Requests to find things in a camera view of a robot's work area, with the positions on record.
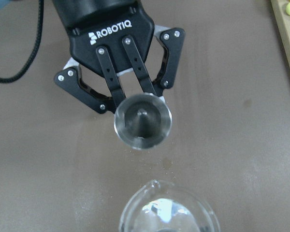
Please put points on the small clear glass measuring cup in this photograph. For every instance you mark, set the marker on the small clear glass measuring cup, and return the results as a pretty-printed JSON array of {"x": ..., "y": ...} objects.
[{"x": 162, "y": 206}]

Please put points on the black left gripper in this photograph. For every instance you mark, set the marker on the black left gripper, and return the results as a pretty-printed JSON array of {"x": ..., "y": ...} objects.
[{"x": 109, "y": 38}]

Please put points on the steel double jigger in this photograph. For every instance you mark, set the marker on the steel double jigger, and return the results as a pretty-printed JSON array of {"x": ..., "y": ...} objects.
[{"x": 143, "y": 121}]

